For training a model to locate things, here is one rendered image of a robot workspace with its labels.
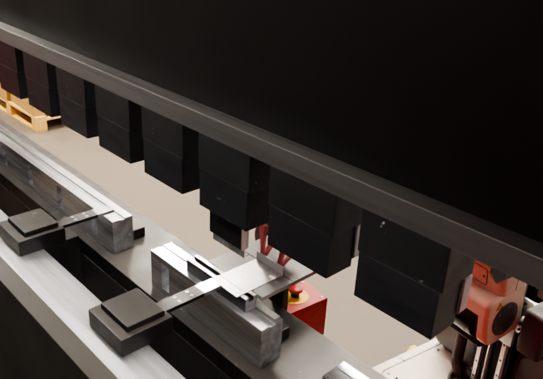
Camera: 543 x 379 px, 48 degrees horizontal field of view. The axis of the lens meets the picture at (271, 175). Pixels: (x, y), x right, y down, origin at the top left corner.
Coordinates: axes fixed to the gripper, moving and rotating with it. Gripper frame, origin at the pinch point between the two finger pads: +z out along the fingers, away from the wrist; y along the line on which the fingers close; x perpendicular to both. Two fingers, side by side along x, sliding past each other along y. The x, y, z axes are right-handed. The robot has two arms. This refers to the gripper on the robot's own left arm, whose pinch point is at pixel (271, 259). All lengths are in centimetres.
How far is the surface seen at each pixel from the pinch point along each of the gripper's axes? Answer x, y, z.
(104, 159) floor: 142, -291, 42
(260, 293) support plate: -7.5, 6.9, 5.3
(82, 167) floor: 125, -287, 51
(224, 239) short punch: -15.4, -1.1, -2.1
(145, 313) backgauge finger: -30.4, 2.3, 13.5
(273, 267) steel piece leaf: -0.8, 1.9, 1.0
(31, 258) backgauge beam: -33, -36, 21
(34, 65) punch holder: -29, -79, -17
